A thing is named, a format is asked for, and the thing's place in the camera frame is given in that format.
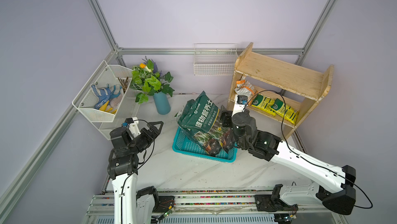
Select aluminium frame post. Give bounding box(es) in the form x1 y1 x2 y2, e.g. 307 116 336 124
295 0 338 66

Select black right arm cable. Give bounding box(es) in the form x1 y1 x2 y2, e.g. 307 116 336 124
244 89 374 210

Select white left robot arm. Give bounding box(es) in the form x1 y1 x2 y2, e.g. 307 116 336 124
108 118 175 224

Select dark green soil bag front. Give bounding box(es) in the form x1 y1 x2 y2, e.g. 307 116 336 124
181 94 221 156

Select orange silver snack-like bag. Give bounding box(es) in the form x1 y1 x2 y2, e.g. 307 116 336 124
234 79 256 99

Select white green fertilizer bag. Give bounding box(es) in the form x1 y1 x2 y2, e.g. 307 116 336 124
174 109 187 122

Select white mesh corner rack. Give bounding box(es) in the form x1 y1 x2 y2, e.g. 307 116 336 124
72 61 139 140

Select teal vase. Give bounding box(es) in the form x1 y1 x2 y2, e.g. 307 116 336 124
153 92 171 115

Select dark green soil bag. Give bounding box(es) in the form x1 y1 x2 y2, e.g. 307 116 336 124
175 91 235 156
181 94 221 156

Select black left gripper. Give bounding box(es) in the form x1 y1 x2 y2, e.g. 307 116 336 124
130 120 163 153

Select white wire wall basket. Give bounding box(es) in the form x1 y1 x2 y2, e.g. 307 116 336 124
193 43 238 76

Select blue knitted glove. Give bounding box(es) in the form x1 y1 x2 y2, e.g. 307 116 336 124
91 84 123 110

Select yellow green fertilizer packet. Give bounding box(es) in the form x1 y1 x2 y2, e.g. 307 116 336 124
271 99 299 124
251 94 276 116

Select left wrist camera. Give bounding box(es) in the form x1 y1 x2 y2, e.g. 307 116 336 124
122 117 141 138

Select wooden two-tier shelf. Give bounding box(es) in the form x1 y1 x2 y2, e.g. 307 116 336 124
227 42 334 138

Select artificial green plant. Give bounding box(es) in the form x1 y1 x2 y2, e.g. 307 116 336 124
130 57 175 104

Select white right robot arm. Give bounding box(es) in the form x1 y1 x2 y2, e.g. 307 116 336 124
220 110 356 215

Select teal plastic basket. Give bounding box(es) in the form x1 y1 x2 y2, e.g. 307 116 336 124
172 128 237 163

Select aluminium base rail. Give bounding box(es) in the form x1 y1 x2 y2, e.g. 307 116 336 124
83 187 347 224

